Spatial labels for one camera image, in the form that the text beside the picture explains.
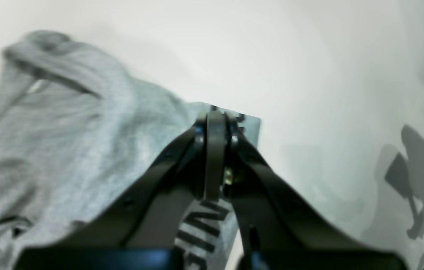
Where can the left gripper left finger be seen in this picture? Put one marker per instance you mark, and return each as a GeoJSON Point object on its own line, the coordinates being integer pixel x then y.
{"type": "Point", "coordinates": [137, 232]}

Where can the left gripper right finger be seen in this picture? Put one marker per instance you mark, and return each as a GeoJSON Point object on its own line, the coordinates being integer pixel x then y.
{"type": "Point", "coordinates": [279, 229]}

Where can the grey T-shirt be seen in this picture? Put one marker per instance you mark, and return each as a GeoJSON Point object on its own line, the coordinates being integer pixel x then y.
{"type": "Point", "coordinates": [76, 130]}

